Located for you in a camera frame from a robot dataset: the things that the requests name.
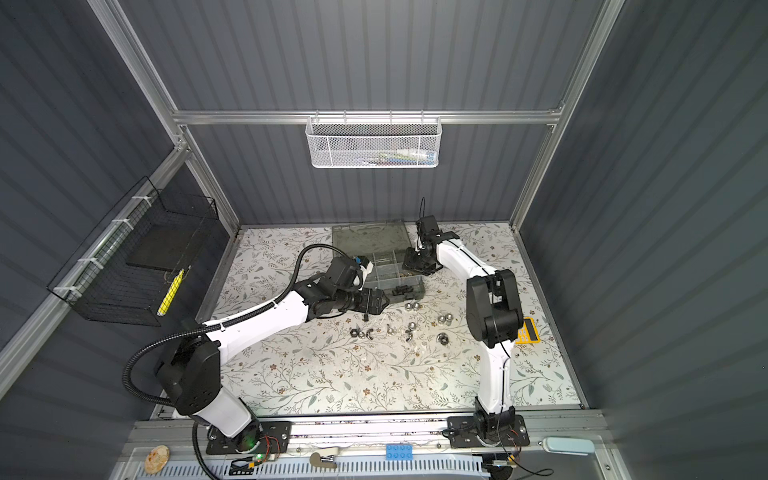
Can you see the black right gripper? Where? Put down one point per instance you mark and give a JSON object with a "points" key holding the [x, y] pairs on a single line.
{"points": [[409, 263]]}

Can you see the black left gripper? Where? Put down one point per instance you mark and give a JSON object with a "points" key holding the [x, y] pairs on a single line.
{"points": [[377, 306]]}

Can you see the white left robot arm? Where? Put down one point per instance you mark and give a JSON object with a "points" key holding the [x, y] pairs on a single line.
{"points": [[190, 369]]}

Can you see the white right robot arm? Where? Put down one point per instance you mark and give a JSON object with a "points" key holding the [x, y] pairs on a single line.
{"points": [[494, 315]]}

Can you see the transparent green compartment organizer box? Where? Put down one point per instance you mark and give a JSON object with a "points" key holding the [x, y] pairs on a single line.
{"points": [[385, 245]]}

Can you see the yellow tray with white cells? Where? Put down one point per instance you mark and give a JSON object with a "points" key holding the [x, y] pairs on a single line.
{"points": [[528, 334]]}

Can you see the blue lego brick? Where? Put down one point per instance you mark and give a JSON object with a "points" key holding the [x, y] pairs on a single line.
{"points": [[399, 452]]}

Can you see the black foam pad in basket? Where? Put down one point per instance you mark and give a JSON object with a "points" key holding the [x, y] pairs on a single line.
{"points": [[167, 248]]}

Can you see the white remote-like device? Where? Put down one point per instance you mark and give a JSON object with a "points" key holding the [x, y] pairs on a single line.
{"points": [[568, 446]]}

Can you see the round wooden disc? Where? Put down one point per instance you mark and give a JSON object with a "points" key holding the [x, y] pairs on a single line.
{"points": [[156, 460]]}

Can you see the white wire mesh basket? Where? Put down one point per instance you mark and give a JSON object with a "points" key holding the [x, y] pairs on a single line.
{"points": [[368, 145]]}

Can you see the black wire wall basket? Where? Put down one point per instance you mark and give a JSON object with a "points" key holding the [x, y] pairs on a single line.
{"points": [[132, 271]]}

